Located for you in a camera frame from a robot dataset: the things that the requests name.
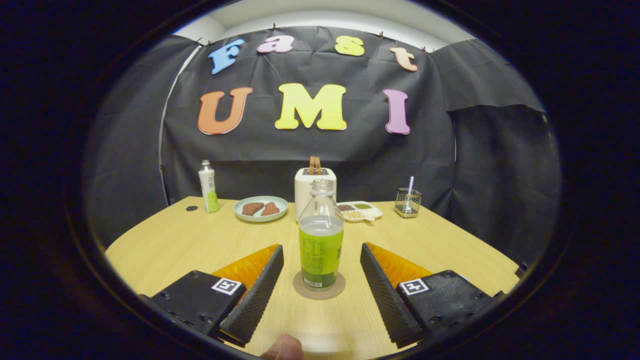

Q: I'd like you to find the pale green plate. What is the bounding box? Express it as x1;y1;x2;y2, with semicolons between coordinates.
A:
233;195;289;223

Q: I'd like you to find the white toaster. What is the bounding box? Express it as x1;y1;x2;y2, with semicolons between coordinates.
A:
294;167;338;223

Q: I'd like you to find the round brown coaster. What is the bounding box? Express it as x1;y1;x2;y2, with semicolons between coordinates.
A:
292;270;347;301

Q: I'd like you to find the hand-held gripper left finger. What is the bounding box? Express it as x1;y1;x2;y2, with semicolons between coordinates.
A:
142;244;285;347

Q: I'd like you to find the small white bottle green label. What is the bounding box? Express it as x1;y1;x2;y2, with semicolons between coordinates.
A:
198;160;220;214

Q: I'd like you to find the white divided dish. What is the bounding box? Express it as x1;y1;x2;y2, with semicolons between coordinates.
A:
336;200;384;223

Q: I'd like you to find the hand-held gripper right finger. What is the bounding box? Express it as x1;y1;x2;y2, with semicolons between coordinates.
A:
360;242;503;350

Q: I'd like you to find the wooden table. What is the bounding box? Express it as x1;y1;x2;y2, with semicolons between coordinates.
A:
104;196;522;360

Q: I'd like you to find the wire mesh holder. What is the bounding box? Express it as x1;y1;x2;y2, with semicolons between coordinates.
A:
393;187;423;219

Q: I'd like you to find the clear juice bottle green label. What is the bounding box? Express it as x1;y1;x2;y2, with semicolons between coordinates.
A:
298;178;345;292

